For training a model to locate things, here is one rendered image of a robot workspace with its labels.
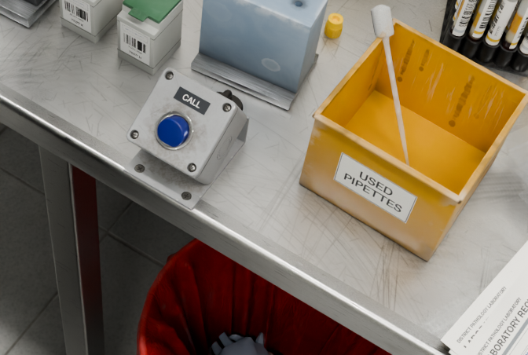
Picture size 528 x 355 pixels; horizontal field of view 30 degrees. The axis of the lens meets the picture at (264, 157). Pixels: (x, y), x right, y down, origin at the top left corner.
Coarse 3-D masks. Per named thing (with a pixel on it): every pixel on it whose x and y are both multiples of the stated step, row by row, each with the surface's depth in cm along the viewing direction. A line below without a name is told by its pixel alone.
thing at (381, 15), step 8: (376, 8) 82; (384, 8) 81; (376, 16) 82; (384, 16) 81; (376, 24) 82; (384, 24) 82; (392, 24) 82; (376, 32) 82; (384, 32) 82; (392, 32) 82
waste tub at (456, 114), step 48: (432, 48) 84; (336, 96) 79; (384, 96) 91; (432, 96) 88; (480, 96) 84; (336, 144) 78; (384, 144) 88; (432, 144) 89; (480, 144) 88; (336, 192) 83; (384, 192) 79; (432, 192) 76; (432, 240) 80
